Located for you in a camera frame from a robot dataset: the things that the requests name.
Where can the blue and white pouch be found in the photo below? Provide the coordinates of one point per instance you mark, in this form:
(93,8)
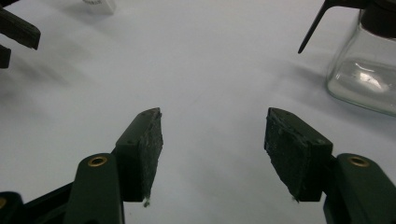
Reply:
(99,6)

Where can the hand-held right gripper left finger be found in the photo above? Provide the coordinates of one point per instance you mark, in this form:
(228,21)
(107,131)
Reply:
(140,155)

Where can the white table sheet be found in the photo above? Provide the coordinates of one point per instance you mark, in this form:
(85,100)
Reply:
(202,62)

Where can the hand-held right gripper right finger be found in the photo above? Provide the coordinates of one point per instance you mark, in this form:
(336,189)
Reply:
(295,155)

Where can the glass jar with black lid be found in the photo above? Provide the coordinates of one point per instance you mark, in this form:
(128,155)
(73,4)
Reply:
(364,74)

